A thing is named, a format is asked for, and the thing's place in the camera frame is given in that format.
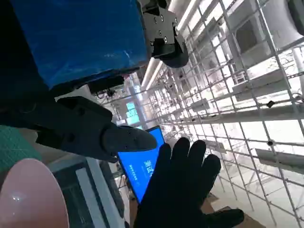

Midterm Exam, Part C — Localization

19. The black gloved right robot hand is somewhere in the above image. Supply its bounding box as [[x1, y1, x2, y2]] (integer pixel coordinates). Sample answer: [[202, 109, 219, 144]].
[[133, 137, 245, 228]]

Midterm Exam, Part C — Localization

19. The white wire grid panel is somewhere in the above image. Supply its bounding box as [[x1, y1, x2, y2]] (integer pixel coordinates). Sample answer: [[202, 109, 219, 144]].
[[140, 0, 304, 228]]

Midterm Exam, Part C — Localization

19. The blue screen monitor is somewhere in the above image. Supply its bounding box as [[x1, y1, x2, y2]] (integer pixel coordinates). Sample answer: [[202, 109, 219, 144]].
[[117, 125, 166, 205]]

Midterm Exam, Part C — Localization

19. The green cutting mat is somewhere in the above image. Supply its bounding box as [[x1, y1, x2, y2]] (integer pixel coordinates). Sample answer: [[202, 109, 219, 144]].
[[0, 125, 42, 176]]

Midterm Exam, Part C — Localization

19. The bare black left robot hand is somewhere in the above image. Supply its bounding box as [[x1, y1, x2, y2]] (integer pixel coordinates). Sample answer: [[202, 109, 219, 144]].
[[0, 0, 190, 163]]

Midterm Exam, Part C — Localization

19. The pink bowl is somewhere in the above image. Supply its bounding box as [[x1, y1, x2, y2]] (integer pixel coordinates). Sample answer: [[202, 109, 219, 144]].
[[0, 158, 70, 228]]

